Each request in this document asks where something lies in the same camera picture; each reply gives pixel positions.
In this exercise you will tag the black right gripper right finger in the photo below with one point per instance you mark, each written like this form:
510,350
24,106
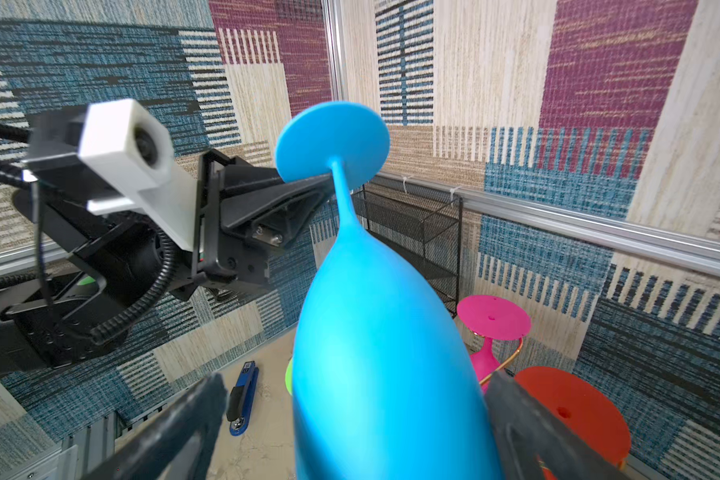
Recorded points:
529,438

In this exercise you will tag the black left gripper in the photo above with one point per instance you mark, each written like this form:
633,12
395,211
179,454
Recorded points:
241,211

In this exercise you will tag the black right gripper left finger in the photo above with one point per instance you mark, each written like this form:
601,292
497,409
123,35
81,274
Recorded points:
179,444

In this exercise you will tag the blue wine glass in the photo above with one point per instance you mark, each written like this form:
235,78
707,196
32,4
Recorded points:
382,384

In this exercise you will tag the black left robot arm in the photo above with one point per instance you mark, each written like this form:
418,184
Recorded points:
95,276

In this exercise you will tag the red wine glass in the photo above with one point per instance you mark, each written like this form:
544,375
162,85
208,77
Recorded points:
582,408

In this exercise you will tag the green wine glass front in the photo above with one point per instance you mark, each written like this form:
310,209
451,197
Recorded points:
288,376

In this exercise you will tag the pink wine glass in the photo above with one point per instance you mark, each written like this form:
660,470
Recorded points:
492,318

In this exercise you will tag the blue stapler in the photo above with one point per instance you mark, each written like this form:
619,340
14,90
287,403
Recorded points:
241,399

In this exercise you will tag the black mesh shelf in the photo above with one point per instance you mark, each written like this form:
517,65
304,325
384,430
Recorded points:
425,230

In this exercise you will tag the gold wire glass rack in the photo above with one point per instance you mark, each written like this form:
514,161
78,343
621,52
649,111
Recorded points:
486,379

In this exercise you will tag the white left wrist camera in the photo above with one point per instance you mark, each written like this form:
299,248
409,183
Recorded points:
112,157

